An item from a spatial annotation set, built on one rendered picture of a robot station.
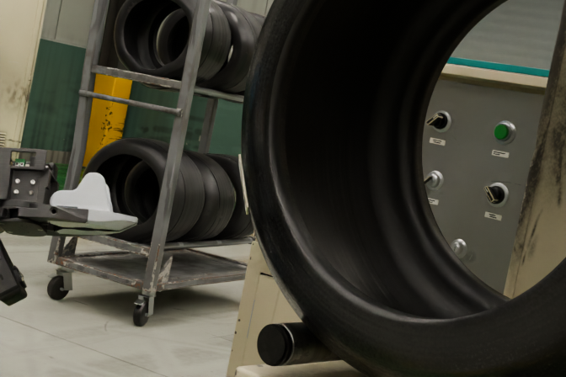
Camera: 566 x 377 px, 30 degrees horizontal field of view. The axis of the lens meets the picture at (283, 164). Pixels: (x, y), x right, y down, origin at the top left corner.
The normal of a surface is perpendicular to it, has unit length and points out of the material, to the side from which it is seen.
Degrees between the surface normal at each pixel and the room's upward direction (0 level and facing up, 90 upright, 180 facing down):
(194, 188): 72
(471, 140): 90
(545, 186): 90
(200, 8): 90
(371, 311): 101
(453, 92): 90
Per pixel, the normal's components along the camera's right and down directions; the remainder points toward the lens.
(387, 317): -0.66, 0.10
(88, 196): 0.08, -0.29
